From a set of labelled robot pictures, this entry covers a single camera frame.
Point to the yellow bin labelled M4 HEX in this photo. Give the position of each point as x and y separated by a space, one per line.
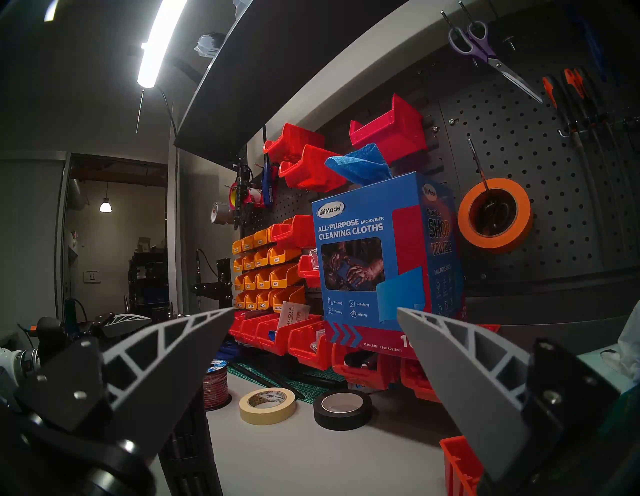
280 299

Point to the black shelving rack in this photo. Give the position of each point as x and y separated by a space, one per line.
147 285

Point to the yellow bin labelled M2.5-6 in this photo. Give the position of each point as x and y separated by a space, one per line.
251 303

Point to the yellow small parts bin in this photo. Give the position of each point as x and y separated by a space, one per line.
249 265
248 245
239 286
238 267
240 303
237 248

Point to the yellow bin labelled M2.5-5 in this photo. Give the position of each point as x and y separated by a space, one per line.
265 302

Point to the yellow bin labelled M3-4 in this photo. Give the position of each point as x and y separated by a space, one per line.
282 257

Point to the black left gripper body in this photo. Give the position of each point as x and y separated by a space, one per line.
82 330

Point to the beige masking tape roll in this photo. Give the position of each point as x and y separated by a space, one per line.
267 417

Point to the blue microfiber cloth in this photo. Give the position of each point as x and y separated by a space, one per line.
360 165

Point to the red yellow tape roll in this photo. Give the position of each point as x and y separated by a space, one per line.
234 197

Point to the blue cleaning cloths box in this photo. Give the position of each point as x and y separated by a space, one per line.
360 220

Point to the yellow bin labelled M3X8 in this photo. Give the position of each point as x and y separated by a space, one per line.
261 241

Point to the yellow bin labelled M3-6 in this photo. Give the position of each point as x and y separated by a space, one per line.
285 280

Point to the red white tape roll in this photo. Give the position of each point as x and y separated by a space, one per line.
256 196

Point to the orange black screwdriver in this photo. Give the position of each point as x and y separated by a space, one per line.
577 90
555 97

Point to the black tape roll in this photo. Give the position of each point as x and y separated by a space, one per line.
342 422

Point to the green cutting mat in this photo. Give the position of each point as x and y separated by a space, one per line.
300 387

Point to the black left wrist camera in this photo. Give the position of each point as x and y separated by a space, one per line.
50 332

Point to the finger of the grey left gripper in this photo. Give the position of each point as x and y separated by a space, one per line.
127 324

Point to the white pendant lamp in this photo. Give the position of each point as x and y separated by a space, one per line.
105 206

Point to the yellow bin labelled M3-8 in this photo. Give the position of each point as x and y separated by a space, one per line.
263 282

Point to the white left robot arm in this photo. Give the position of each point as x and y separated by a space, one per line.
15 365

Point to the white tube ceiling light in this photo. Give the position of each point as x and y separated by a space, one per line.
160 40

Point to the white paper packet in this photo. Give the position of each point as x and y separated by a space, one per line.
294 315

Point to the silver duct tape roll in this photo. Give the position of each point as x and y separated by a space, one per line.
221 214

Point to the black clamp tool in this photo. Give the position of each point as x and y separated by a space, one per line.
243 175

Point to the crimson plastic storage bin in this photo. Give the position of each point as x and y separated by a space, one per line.
392 132

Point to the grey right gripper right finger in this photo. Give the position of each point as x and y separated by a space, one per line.
470 385

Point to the black overhead panel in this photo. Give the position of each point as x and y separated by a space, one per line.
260 75

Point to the yellow bin labelled M4-6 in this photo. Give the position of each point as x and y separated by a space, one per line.
262 261

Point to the Kimtech tissue box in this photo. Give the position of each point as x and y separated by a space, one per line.
600 365

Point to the orange tape roll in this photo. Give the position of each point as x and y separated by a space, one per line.
522 220

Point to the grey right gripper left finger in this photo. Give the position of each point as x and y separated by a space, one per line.
165 370

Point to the black metal stand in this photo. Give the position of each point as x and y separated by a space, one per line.
222 287

